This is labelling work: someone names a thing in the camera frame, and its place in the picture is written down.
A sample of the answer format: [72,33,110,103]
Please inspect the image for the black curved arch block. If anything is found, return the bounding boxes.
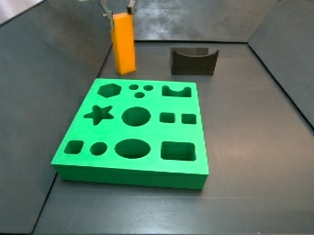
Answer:
[170,48,218,75]

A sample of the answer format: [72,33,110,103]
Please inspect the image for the green foam shape board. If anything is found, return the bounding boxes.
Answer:
[51,78,208,190]

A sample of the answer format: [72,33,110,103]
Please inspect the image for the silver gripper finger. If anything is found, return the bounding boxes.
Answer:
[126,0,136,15]
[98,0,113,29]

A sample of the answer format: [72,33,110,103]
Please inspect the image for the orange rectangular block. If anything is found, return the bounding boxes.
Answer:
[112,13,136,74]

